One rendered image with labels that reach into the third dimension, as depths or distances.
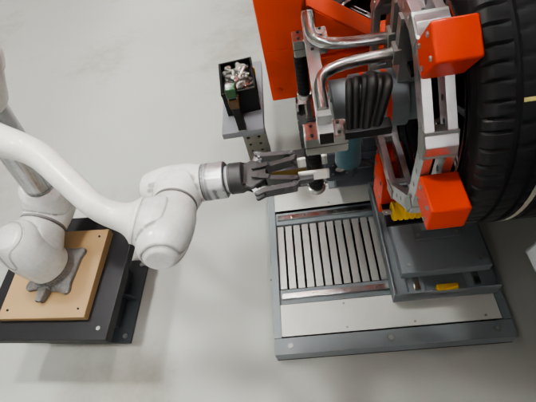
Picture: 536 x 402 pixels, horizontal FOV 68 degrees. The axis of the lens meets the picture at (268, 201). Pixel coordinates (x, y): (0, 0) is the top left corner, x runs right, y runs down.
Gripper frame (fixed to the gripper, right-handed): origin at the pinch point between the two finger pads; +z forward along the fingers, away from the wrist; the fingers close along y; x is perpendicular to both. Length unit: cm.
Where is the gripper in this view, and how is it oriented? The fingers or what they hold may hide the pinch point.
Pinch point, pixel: (313, 167)
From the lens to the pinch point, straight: 93.1
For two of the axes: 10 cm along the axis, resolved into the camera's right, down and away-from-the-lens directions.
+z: 9.9, -1.3, -1.1
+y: 0.4, 8.2, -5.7
